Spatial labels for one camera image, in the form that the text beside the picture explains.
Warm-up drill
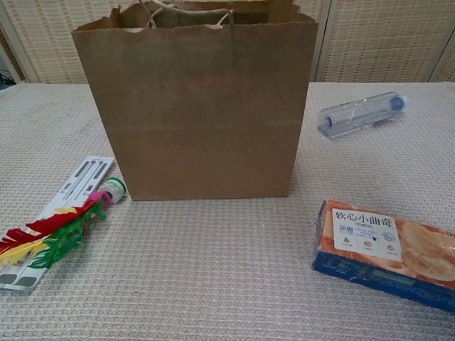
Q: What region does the colourful feather shuttlecock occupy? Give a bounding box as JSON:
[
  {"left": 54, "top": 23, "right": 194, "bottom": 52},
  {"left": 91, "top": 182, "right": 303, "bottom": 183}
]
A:
[{"left": 0, "top": 176, "right": 128, "bottom": 270}]

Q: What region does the beige woven tablecloth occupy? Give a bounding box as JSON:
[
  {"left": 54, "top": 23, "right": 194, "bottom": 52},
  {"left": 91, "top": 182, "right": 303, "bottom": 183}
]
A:
[{"left": 0, "top": 81, "right": 455, "bottom": 341}]

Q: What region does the woven folding screen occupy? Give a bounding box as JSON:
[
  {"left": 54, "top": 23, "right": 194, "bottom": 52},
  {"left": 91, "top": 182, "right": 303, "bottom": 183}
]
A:
[{"left": 0, "top": 0, "right": 455, "bottom": 85}]

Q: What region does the brown paper bag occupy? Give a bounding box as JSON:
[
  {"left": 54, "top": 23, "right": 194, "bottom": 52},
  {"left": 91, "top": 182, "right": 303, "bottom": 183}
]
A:
[{"left": 70, "top": 0, "right": 319, "bottom": 202}]

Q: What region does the orange blue cookie box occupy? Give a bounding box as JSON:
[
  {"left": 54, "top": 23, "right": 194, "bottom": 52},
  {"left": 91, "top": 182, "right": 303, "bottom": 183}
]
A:
[{"left": 311, "top": 199, "right": 455, "bottom": 313}]

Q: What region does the clear plastic water bottle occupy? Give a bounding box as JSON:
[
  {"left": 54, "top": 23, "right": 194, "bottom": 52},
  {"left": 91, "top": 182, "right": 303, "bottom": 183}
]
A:
[{"left": 316, "top": 91, "right": 409, "bottom": 138}]

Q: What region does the white folding laptop stand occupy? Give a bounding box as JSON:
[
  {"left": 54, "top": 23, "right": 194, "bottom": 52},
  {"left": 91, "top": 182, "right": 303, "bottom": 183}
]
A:
[{"left": 0, "top": 155, "right": 117, "bottom": 296}]

